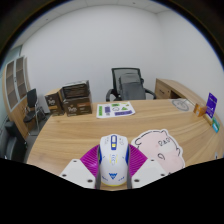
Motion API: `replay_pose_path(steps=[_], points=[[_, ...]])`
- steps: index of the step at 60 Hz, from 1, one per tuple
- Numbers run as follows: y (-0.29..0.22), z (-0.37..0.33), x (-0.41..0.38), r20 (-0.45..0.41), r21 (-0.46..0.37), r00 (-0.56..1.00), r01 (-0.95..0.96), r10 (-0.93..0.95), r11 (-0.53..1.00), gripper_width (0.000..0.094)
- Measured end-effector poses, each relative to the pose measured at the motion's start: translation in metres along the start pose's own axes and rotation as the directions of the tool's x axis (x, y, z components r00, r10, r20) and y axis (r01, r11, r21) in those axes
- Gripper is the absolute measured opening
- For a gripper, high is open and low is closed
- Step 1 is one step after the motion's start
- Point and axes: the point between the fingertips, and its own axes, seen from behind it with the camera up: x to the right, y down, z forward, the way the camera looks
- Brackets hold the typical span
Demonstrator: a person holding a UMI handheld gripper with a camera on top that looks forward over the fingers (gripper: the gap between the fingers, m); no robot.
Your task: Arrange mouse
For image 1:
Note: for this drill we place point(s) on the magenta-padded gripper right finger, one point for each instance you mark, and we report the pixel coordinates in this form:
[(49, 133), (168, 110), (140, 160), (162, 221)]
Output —
[(148, 172)]

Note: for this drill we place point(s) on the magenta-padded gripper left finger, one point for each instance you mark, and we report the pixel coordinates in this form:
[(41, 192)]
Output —
[(78, 173)]

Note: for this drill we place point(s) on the white and blue computer mouse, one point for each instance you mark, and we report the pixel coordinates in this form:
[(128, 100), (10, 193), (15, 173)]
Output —
[(113, 163)]

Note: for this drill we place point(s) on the pink pig-shaped mouse pad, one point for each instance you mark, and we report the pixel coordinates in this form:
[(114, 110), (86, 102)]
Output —
[(160, 148)]

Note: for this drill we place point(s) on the brown printed carton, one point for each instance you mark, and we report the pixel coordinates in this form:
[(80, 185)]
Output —
[(77, 106)]

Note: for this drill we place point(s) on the white sticker sheet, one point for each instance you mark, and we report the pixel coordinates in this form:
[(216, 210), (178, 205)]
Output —
[(115, 110)]

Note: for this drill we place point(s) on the black leather sofa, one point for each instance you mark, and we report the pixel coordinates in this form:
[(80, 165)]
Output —
[(11, 143)]

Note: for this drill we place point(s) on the round grey patterned disc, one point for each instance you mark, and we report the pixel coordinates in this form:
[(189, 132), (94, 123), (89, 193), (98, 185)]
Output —
[(182, 104)]

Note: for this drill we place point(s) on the small orange box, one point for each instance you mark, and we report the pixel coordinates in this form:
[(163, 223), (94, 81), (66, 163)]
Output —
[(199, 110)]

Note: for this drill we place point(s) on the small green box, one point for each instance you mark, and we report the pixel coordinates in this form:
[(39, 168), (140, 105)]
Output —
[(216, 125)]

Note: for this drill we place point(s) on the dark brown carton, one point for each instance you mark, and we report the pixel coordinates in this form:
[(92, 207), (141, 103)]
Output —
[(76, 89)]

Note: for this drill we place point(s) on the wooden side desk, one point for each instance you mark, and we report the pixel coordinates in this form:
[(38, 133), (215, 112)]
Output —
[(170, 88)]

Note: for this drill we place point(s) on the black visitor chair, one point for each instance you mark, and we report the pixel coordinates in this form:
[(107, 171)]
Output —
[(31, 98)]

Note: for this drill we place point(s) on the black mesh office chair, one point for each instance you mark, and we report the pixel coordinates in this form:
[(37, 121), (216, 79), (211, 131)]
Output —
[(131, 85)]

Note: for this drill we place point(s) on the purple sign card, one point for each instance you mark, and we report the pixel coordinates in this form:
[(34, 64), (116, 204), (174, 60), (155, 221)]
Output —
[(211, 105)]

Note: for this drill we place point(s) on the wooden shelf cabinet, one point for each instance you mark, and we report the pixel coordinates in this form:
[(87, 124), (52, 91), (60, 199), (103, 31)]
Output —
[(15, 86)]

